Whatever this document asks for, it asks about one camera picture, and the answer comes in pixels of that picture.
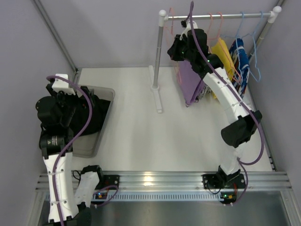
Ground pink hanger of black trousers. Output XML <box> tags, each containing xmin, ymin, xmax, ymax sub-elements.
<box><xmin>164</xmin><ymin>7</ymin><xmax>182</xmax><ymax>85</ymax></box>

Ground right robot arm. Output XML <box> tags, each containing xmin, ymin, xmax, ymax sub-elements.
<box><xmin>167</xmin><ymin>28</ymin><xmax>262</xmax><ymax>187</ymax></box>

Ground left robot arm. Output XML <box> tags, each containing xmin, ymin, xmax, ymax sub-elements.
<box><xmin>35</xmin><ymin>81</ymin><xmax>104</xmax><ymax>226</ymax></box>

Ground yellow trousers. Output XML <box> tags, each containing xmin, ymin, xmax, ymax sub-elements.
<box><xmin>210</xmin><ymin>37</ymin><xmax>237</xmax><ymax>99</ymax></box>

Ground purple trousers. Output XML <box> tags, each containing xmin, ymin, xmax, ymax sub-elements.
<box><xmin>178</xmin><ymin>61</ymin><xmax>204</xmax><ymax>106</ymax></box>

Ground black white print trousers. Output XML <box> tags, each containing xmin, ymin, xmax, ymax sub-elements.
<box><xmin>195</xmin><ymin>83</ymin><xmax>211</xmax><ymax>103</ymax></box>

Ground blue white print trousers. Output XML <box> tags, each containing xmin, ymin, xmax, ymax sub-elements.
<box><xmin>229</xmin><ymin>38</ymin><xmax>250</xmax><ymax>98</ymax></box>

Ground light blue hanger with trousers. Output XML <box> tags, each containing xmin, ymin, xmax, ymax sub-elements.
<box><xmin>222</xmin><ymin>11</ymin><xmax>245</xmax><ymax>74</ymax></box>

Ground empty light blue hanger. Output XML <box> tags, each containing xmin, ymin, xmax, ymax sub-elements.
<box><xmin>243</xmin><ymin>11</ymin><xmax>263</xmax><ymax>83</ymax></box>

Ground grey plastic bin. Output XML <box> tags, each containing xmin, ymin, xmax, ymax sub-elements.
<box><xmin>73</xmin><ymin>86</ymin><xmax>115</xmax><ymax>158</ymax></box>

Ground white metal clothes rack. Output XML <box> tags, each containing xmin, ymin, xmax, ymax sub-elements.
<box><xmin>149</xmin><ymin>2</ymin><xmax>282</xmax><ymax>113</ymax></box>

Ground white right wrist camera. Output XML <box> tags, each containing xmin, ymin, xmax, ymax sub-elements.
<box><xmin>180</xmin><ymin>20</ymin><xmax>198</xmax><ymax>40</ymax></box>

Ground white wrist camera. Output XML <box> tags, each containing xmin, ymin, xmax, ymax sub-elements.
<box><xmin>50</xmin><ymin>76</ymin><xmax>76</xmax><ymax>95</ymax></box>
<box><xmin>180</xmin><ymin>20</ymin><xmax>198</xmax><ymax>40</ymax></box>

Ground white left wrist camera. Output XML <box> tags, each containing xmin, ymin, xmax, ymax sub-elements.
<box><xmin>50</xmin><ymin>76</ymin><xmax>76</xmax><ymax>95</ymax></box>

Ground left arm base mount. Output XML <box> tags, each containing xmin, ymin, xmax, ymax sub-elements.
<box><xmin>95</xmin><ymin>174</ymin><xmax>120</xmax><ymax>190</ymax></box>

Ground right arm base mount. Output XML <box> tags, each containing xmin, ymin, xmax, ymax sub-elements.
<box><xmin>202</xmin><ymin>173</ymin><xmax>246</xmax><ymax>190</ymax></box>

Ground blue slotted cable duct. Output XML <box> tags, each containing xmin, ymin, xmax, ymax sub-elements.
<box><xmin>91</xmin><ymin>192</ymin><xmax>224</xmax><ymax>202</ymax></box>

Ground aluminium mounting rail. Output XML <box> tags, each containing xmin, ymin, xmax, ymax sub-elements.
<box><xmin>35</xmin><ymin>171</ymin><xmax>292</xmax><ymax>192</ymax></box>

